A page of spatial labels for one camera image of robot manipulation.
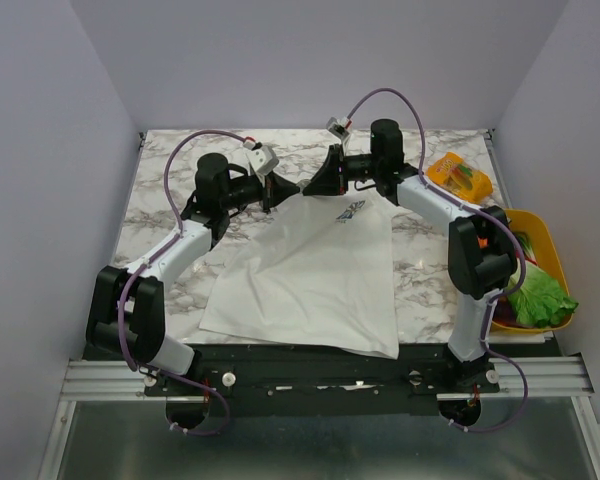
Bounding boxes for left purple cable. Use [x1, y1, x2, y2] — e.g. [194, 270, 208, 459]
[118, 128, 256, 437]

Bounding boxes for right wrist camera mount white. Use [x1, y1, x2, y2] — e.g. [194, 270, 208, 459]
[326, 116, 352, 155]

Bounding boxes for toy napa cabbage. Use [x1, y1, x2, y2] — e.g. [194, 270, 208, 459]
[507, 260, 579, 329]

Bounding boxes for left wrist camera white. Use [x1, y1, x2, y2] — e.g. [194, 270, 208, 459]
[246, 144, 279, 177]

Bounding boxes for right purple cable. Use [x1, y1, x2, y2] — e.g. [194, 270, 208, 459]
[344, 87, 530, 434]

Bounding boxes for aluminium rail frame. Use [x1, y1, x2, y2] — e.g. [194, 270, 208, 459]
[38, 356, 600, 479]

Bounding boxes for purple cable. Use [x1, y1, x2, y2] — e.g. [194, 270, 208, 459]
[118, 128, 256, 437]
[344, 87, 530, 434]

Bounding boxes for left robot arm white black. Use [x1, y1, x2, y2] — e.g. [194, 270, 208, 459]
[86, 153, 300, 395]

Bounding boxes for white t-shirt with flower print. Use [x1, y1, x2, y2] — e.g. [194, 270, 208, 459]
[200, 193, 399, 359]

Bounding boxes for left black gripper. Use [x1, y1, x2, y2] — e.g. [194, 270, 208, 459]
[221, 170, 302, 216]

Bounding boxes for yellow plastic basket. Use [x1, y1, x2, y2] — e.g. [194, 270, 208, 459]
[491, 209, 575, 335]

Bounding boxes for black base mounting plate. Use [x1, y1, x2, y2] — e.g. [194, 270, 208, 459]
[140, 344, 499, 418]

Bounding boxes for toy purple eggplant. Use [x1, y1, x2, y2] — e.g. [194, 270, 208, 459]
[493, 301, 520, 328]

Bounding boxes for toy green onion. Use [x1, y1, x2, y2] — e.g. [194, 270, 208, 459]
[514, 231, 533, 256]

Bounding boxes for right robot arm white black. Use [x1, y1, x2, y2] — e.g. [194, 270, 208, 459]
[302, 118, 521, 392]

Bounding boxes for orange candy bag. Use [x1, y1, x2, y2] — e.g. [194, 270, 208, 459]
[426, 152, 493, 204]

